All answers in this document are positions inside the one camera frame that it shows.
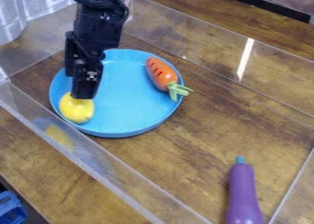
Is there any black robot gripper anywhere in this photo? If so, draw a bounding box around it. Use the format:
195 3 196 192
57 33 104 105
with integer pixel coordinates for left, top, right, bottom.
64 0 128 99

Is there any yellow toy lemon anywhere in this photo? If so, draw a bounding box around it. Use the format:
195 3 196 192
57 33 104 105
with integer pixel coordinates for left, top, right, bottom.
58 92 94 124

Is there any blue round tray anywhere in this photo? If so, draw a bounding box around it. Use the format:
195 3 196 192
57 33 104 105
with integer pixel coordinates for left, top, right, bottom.
49 49 183 138

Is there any orange toy carrot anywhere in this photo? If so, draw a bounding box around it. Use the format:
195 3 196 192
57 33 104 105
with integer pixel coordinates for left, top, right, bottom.
145 57 192 101

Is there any white sheer curtain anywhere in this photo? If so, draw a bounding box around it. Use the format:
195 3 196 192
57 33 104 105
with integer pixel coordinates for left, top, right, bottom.
0 0 73 46

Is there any black bar in background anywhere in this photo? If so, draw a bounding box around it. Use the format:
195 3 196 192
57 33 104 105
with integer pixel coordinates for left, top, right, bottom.
233 0 311 24

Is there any blue plastic object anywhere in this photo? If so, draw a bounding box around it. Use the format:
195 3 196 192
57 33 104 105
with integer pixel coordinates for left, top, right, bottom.
0 191 28 224

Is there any purple toy eggplant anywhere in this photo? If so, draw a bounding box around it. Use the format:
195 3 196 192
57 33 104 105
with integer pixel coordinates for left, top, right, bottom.
225 156 264 224

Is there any clear acrylic enclosure wall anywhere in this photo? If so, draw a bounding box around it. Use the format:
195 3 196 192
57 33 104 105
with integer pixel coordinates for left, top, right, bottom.
0 0 314 224

